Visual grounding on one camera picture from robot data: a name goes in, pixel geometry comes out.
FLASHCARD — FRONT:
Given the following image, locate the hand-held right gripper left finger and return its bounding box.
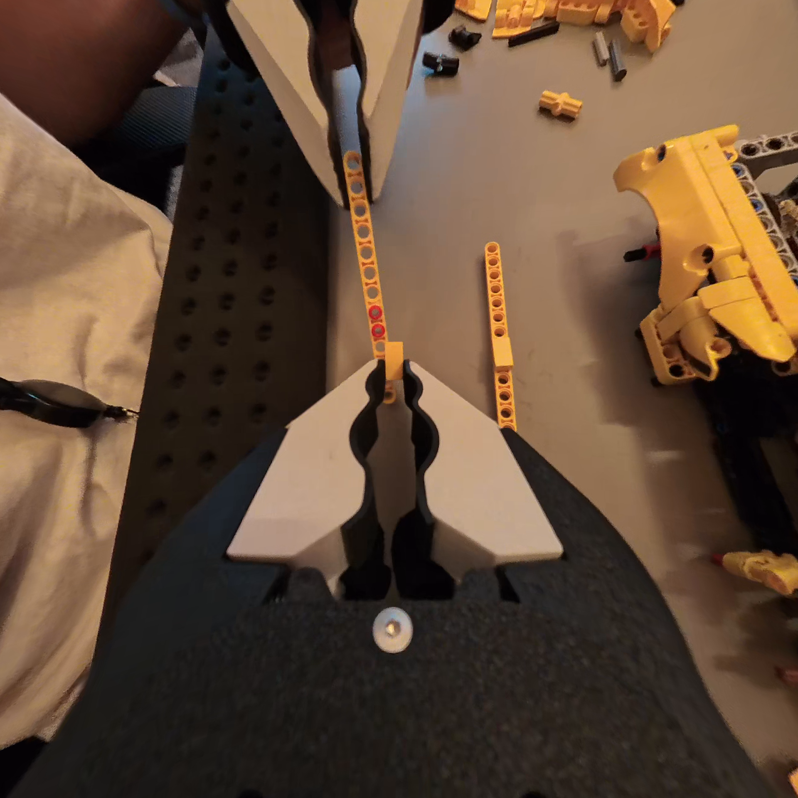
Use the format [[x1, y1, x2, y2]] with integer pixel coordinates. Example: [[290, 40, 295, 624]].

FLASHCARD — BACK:
[[226, 360, 389, 599]]

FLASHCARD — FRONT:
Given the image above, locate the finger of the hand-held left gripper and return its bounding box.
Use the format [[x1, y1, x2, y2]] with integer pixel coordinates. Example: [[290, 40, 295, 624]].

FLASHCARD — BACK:
[[227, 0, 348, 209], [352, 0, 426, 204]]

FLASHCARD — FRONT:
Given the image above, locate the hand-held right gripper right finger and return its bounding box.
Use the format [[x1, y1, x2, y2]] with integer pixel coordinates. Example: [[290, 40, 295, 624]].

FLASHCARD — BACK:
[[402, 360, 565, 596]]

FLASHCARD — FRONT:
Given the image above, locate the long yellow brick beam assembly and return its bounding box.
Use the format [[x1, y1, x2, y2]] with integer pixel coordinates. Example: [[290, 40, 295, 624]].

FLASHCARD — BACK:
[[343, 151, 395, 405]]

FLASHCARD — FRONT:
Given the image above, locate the small yellow brick connector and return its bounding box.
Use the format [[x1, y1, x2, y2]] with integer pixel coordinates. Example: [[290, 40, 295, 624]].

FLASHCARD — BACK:
[[539, 90, 584, 122]]

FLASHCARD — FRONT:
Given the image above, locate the long yellow brick beam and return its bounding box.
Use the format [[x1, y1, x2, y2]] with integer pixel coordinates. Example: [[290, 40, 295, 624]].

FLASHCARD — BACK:
[[484, 242, 517, 432]]

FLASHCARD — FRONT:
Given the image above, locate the yellow black brick car model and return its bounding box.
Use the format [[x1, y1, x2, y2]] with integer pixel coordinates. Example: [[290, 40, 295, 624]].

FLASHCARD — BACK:
[[614, 125, 798, 599]]

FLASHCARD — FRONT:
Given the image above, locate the person's left forearm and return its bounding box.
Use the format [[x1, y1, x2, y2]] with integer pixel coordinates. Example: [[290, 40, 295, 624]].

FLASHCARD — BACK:
[[0, 0, 207, 147]]

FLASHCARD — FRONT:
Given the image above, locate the grey desk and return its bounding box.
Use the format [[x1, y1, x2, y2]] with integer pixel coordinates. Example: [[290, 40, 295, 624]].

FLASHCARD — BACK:
[[327, 0, 798, 798]]

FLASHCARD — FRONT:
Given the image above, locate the pile of yellow brick parts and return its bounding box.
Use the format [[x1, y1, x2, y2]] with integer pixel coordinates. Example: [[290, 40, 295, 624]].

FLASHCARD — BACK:
[[455, 0, 677, 54]]

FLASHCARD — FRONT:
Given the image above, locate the light grey garment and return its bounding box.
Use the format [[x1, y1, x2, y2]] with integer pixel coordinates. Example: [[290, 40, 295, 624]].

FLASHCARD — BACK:
[[0, 94, 172, 749]]

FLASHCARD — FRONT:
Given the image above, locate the black cord toggle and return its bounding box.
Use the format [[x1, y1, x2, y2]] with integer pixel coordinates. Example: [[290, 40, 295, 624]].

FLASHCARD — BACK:
[[0, 377, 141, 430]]

